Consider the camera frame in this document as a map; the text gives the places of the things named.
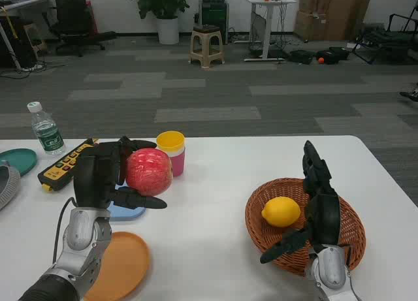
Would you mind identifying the orange round plate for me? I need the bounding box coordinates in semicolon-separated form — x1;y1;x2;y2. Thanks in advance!
83;231;152;301

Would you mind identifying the yellow plastic cup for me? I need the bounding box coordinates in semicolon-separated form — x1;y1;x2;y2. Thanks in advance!
155;131;186;153

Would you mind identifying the brown wicker basket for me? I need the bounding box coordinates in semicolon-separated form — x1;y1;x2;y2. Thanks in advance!
244;178;367;277

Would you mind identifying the black folding chair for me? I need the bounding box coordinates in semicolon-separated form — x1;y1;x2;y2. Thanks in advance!
351;12;418;66

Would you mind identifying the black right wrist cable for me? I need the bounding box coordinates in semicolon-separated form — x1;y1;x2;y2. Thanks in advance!
339;244;355;270

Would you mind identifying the large cardboard box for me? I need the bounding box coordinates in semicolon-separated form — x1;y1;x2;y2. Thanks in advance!
325;0;372;42

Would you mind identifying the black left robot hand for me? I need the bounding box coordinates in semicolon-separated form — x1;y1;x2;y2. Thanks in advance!
73;136;168;211

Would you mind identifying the clear plastic water bottle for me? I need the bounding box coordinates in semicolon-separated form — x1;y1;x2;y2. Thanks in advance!
26;101;67;156

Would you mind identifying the large black floor bag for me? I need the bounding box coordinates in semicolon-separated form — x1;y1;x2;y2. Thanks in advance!
315;46;351;65

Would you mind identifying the white office desk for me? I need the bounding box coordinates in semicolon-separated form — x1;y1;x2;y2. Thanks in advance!
0;0;50;71

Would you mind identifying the black equipment rack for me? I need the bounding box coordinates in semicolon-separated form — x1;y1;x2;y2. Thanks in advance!
198;0;230;46

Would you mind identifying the yellow black remote controller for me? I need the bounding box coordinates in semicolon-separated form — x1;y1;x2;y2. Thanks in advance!
37;138;101;193

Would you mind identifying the yellow lemon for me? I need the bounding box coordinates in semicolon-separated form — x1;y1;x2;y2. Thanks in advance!
261;197;302;228

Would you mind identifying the small black floor bag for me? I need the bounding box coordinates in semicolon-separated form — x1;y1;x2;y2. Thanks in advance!
288;49;316;65

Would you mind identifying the light blue rectangular tray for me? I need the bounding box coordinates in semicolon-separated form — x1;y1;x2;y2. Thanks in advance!
106;183;147;221

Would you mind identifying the white plant pot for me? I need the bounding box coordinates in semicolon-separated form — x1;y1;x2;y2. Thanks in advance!
155;16;180;46

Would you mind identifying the beige stool with dark seat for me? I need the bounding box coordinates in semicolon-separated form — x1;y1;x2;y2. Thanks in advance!
188;24;226;69

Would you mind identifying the black object at floor edge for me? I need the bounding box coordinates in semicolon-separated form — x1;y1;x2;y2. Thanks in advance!
399;87;418;103

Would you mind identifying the black office chair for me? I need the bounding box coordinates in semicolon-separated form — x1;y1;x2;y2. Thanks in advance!
42;0;118;57

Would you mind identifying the green potted plant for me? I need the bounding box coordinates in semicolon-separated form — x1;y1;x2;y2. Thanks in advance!
127;0;191;20

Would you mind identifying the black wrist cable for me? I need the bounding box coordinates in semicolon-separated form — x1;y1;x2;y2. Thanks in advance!
339;244;355;270
52;197;78;266

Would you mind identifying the grey woven bowl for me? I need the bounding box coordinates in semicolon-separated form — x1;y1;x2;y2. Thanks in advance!
0;160;22;211

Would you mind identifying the green round plate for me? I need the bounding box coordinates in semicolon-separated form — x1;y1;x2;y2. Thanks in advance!
0;148;38;177

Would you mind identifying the red apple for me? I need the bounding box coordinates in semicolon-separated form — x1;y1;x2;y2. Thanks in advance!
125;148;174;197

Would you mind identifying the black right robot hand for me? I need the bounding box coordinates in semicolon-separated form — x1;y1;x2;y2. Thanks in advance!
260;140;342;264

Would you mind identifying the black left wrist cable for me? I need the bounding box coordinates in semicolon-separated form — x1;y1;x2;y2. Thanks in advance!
52;197;78;266

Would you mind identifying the white standing desk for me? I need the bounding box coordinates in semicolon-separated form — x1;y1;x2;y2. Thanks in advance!
236;0;298;63

